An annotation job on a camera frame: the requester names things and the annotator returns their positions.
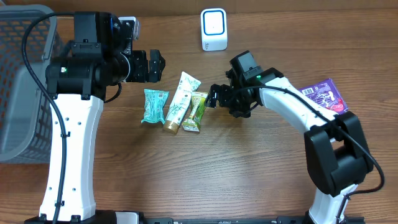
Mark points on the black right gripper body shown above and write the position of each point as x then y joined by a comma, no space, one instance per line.
240,102

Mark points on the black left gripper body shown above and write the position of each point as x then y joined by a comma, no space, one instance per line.
140,66

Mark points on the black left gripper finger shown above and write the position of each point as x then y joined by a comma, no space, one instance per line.
155,74
156,58

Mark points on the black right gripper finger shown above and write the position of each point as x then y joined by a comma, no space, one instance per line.
215,89
211,100

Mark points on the green snack packet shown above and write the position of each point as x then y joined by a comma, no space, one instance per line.
198,106

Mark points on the white bamboo conditioner tube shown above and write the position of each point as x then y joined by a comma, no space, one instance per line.
180,102

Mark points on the mint green wipes pack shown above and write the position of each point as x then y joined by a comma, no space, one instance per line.
154,106

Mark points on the purple Carefree liner pack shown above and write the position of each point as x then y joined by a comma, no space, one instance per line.
326,94

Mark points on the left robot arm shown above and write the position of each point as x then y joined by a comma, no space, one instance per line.
100,55

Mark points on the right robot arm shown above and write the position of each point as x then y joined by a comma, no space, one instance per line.
336,150

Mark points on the white barcode scanner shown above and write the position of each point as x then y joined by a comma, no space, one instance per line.
214,29

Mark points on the grey plastic basket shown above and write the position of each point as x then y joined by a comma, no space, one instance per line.
26,121

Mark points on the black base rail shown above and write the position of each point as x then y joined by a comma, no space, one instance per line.
278,220

